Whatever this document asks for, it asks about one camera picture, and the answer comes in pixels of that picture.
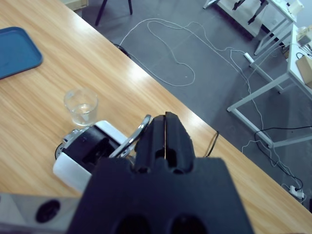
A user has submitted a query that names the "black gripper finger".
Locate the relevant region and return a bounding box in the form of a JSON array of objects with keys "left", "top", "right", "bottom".
[
  {"left": 135, "top": 115, "right": 167, "bottom": 173},
  {"left": 165, "top": 111, "right": 196, "bottom": 173}
]

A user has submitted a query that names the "coffee machine lever handle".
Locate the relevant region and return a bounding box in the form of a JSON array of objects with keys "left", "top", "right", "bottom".
[{"left": 109, "top": 114, "right": 152, "bottom": 159}]

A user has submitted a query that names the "clear drinking glass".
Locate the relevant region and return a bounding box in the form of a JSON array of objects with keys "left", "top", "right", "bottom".
[{"left": 63, "top": 88, "right": 98, "bottom": 127}]

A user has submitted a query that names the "white capsule coffee machine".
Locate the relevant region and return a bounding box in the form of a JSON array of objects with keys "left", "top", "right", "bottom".
[{"left": 53, "top": 119, "right": 137, "bottom": 194}]

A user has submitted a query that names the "black chair base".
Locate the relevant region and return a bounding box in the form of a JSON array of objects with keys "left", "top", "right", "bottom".
[{"left": 94, "top": 0, "right": 134, "bottom": 27}]

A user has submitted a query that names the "cardboard box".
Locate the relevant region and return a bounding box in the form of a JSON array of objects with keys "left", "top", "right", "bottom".
[{"left": 295, "top": 55, "right": 312, "bottom": 89}]

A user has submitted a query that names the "teal plastic tray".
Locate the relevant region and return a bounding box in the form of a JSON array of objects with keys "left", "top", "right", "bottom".
[{"left": 0, "top": 26, "right": 43, "bottom": 80}]

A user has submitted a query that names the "black machine power cable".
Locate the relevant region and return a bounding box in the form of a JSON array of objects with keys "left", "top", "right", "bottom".
[{"left": 204, "top": 131, "right": 220, "bottom": 157}]

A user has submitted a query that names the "white floor cable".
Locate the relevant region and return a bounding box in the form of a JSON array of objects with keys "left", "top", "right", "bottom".
[{"left": 118, "top": 18, "right": 304, "bottom": 193}]

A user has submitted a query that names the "white metal table frame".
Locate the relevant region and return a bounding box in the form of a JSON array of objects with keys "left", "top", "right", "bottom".
[
  {"left": 203, "top": 0, "right": 304, "bottom": 57},
  {"left": 226, "top": 23, "right": 312, "bottom": 149}
]

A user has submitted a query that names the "black floor cable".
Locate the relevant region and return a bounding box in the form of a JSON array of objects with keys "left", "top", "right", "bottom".
[{"left": 254, "top": 126, "right": 312, "bottom": 182}]

